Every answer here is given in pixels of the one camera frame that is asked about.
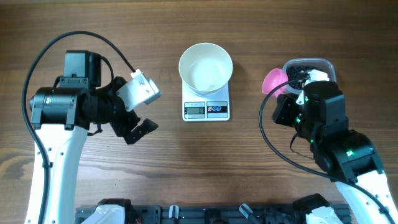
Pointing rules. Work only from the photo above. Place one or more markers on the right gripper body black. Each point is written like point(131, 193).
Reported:
point(288, 112)

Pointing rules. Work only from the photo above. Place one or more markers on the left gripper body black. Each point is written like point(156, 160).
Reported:
point(115, 111)

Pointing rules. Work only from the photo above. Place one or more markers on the pink plastic measuring scoop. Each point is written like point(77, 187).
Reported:
point(273, 79)

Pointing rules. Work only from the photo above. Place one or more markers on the black beans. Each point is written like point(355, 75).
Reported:
point(295, 72)

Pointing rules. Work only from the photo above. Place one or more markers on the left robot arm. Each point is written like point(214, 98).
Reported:
point(61, 119)

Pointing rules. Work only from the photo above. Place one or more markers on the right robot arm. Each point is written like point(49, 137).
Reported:
point(345, 156)

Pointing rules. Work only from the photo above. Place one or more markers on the white digital kitchen scale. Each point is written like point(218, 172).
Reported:
point(204, 108)

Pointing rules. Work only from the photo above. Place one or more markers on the white bowl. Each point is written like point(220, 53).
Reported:
point(205, 68)

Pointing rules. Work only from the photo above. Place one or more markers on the clear plastic food container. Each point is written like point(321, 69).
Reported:
point(321, 64)

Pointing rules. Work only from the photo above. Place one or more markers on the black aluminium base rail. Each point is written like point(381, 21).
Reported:
point(271, 213)

